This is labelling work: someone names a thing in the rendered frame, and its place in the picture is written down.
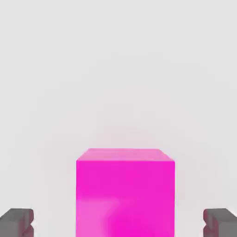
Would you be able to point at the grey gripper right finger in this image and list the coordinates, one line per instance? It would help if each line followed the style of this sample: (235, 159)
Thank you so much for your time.
(221, 223)

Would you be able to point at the small magenta cube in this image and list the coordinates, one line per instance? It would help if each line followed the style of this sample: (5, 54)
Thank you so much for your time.
(125, 194)

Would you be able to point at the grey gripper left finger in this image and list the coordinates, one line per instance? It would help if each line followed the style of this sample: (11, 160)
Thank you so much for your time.
(14, 223)

